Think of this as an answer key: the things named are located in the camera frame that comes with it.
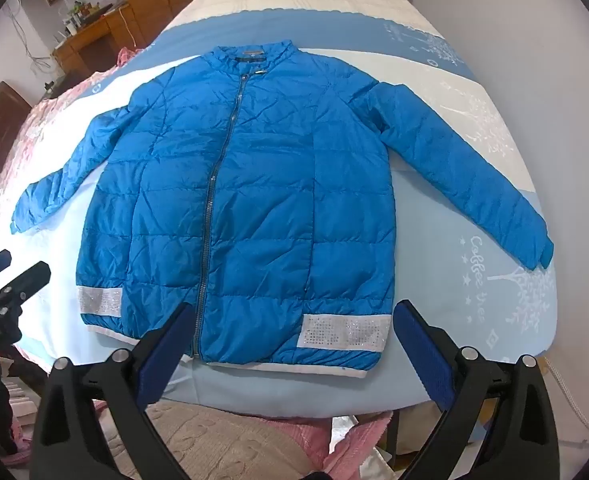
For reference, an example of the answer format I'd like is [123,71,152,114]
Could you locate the pink patterned blanket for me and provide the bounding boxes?
[0,46,145,266]

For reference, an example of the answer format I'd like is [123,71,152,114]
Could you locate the beige knit cloth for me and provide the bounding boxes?
[93,401,336,480]

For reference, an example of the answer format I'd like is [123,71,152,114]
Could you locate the wall cables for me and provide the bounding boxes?
[3,0,52,70]

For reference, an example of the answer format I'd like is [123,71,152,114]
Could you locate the white cord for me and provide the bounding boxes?
[543,354,589,438]

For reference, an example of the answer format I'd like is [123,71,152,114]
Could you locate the blue and white bed sheet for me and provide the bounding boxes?
[0,0,560,413]

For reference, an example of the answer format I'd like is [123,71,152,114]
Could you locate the wooden desk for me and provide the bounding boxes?
[53,2,142,78]

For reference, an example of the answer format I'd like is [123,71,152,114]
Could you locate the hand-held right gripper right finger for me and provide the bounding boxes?
[393,299,564,480]

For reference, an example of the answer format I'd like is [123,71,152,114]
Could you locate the pink cloth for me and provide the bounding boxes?
[323,409,396,480]

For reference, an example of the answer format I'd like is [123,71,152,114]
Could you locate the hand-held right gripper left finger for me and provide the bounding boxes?
[28,303,196,480]

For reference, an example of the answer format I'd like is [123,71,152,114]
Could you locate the blue padded jacket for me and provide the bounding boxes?
[10,39,555,365]

